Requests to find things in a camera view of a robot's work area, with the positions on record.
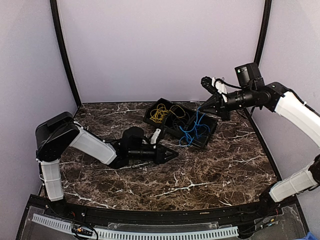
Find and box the grey cable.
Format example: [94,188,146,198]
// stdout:
[168,104,191,133]

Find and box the white slotted cable duct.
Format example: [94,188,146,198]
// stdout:
[32,214,239,240]

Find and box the blue cable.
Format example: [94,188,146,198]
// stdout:
[178,106,213,147]

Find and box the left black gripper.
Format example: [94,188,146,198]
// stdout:
[128,143,179,165]

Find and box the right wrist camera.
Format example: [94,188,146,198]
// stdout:
[200,76,228,103]

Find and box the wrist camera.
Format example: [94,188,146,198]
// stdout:
[150,128,164,149]
[200,76,228,103]

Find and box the left black frame post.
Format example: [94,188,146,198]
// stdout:
[49,0,82,108]

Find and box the black frame post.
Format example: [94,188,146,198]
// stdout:
[49,0,82,108]
[239,0,273,121]

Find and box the black three-compartment bin tray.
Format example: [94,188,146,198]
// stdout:
[143,98,218,148]

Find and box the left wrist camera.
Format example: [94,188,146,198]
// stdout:
[150,128,164,149]

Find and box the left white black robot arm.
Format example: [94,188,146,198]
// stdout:
[35,111,179,218]

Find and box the right black frame post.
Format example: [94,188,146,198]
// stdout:
[239,0,273,121]

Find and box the blue object bottom corner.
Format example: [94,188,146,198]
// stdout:
[303,231,319,240]

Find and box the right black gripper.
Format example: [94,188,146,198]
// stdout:
[199,86,256,121]

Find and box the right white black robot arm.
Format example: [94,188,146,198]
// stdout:
[199,62,320,217]

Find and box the black front rail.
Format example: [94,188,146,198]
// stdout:
[49,197,266,227]

